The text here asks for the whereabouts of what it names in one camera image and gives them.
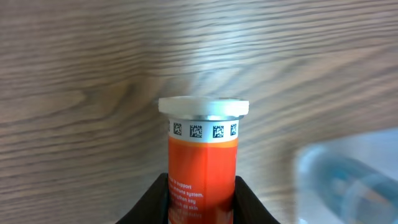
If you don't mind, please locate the clear plastic container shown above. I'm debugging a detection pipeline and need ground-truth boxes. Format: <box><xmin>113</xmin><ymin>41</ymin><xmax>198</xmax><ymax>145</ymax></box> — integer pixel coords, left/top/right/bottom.
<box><xmin>294</xmin><ymin>128</ymin><xmax>397</xmax><ymax>224</ymax></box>

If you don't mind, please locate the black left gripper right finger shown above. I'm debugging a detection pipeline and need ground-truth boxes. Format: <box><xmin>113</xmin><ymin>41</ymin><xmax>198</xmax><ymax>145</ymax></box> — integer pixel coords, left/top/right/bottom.
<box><xmin>233</xmin><ymin>176</ymin><xmax>280</xmax><ymax>224</ymax></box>

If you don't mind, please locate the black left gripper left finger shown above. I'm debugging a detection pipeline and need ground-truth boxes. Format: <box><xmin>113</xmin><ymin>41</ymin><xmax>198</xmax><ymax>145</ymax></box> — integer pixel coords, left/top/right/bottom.
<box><xmin>116</xmin><ymin>173</ymin><xmax>169</xmax><ymax>224</ymax></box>

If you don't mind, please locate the orange tablet tube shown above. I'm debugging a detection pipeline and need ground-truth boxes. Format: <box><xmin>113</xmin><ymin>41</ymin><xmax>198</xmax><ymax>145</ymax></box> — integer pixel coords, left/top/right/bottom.
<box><xmin>159</xmin><ymin>96</ymin><xmax>249</xmax><ymax>224</ymax></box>

